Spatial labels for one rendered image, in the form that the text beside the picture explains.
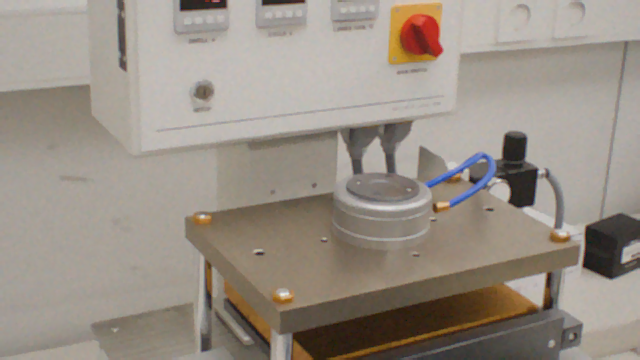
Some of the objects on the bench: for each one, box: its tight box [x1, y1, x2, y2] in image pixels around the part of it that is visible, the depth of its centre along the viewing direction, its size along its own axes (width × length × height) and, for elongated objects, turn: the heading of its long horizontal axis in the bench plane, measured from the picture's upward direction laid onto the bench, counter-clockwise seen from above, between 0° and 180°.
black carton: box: [582, 213, 640, 281], centre depth 147 cm, size 6×9×7 cm
